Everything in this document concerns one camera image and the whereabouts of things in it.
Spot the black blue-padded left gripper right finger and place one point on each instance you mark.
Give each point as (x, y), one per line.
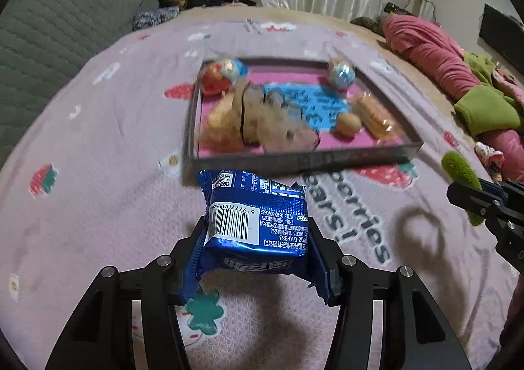
(415, 332)

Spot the green fleece blanket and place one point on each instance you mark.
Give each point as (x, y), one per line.
(495, 104)

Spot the beige black-trimmed scrunchie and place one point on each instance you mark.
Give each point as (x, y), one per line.
(265, 120)

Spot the small white red plush toy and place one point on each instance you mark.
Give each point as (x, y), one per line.
(491, 159)

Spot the blue white wrapped candy ball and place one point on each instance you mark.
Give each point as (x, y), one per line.
(341, 73)

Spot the orange wrapped biscuit pack left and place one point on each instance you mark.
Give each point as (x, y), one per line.
(221, 133)

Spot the orange wrapped biscuit pack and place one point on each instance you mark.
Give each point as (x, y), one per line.
(221, 133)
(375, 117)

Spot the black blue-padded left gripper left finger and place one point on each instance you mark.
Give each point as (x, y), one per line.
(98, 333)

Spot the pink quilt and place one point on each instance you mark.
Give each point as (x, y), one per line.
(441, 58)

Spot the shallow dark cardboard tray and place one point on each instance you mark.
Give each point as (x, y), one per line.
(305, 86)

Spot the pink strawberry print blanket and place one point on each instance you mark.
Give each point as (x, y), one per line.
(89, 185)

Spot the white cluttered side cabinet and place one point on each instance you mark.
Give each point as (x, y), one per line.
(424, 9)

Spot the grey quilted headboard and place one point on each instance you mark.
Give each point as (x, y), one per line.
(44, 43)

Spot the blue cookie packet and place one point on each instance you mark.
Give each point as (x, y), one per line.
(253, 224)

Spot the black wall television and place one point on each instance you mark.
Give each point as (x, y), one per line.
(504, 34)

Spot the small tan wooden ball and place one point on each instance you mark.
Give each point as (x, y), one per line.
(348, 125)

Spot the blue patterned folded cloth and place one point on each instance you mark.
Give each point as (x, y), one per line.
(150, 19)

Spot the red blue wrapped candy ball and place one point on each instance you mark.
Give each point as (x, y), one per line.
(219, 76)

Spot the orange wrapped biscuit pack right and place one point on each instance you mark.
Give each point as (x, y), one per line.
(375, 117)

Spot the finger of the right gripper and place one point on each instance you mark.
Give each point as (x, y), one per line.
(482, 204)
(503, 190)

